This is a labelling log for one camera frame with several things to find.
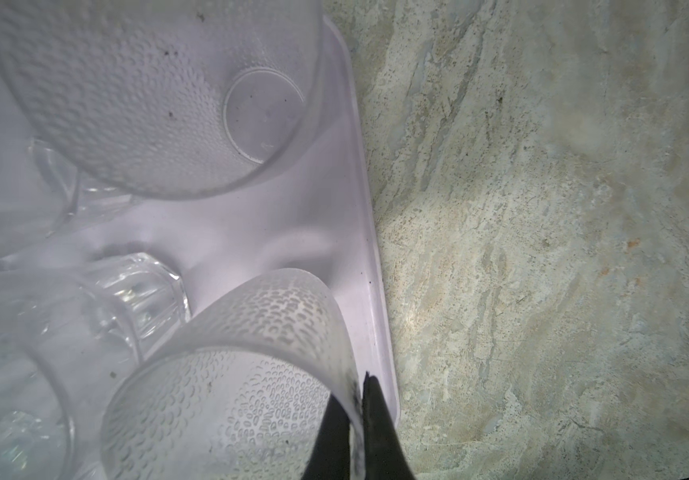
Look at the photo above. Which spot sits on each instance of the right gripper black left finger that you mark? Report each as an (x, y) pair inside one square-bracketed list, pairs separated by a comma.
[(330, 459)]

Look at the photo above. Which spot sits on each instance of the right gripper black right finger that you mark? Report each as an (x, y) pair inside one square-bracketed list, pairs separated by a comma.
[(384, 458)]

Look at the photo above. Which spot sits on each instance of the frosted clear cup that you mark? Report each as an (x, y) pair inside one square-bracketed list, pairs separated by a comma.
[(240, 391)]

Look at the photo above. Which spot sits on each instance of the clear glass cup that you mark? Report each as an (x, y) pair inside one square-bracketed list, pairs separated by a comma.
[(169, 99), (68, 338), (43, 196)]

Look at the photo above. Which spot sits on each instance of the lilac plastic tray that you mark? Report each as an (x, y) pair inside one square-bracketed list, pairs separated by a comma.
[(314, 217)]

